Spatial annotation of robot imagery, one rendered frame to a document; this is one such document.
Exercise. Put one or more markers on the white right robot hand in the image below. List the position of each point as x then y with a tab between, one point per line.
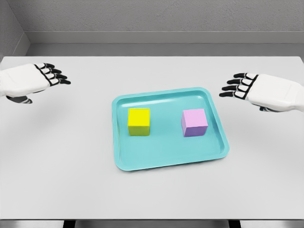
270	91

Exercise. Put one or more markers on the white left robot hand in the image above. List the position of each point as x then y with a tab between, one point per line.
26	78

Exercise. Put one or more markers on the pink cube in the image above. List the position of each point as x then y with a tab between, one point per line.
193	121

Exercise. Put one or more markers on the teal rectangular tray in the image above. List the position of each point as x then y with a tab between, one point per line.
166	133

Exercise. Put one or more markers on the yellow cube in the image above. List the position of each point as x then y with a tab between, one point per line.
139	121

